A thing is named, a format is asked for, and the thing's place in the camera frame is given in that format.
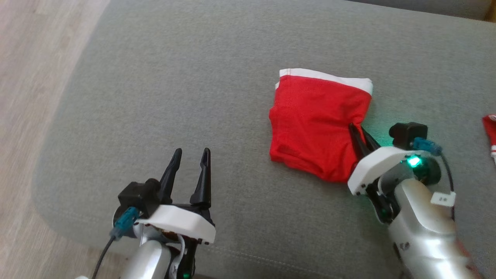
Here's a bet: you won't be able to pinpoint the red shorts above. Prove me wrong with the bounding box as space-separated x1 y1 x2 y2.
269 69 373 183

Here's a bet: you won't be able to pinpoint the left black cable blue plug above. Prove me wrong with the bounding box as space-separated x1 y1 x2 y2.
91 207 139 279

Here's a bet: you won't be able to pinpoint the grey fabric sofa chaise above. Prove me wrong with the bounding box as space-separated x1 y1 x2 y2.
33 0 496 279

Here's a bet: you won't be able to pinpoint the red white basketball jersey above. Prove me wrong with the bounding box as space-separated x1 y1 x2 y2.
482 114 496 165

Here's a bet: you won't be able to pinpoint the white cable label tag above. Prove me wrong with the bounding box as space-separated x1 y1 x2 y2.
431 192 456 207

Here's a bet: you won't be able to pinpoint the wide grey sofa seat cushion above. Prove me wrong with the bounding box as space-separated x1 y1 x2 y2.
345 0 489 20

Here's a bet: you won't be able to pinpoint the black cable blue plug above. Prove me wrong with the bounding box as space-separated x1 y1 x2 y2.
412 138 456 221
91 207 139 279

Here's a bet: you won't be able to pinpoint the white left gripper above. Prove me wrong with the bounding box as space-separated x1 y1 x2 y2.
134 148 216 279

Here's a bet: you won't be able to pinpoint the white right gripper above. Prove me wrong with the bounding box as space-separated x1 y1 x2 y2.
348 123 421 224

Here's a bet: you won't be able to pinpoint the right black cable blue plug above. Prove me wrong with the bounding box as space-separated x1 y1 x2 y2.
412 138 456 221

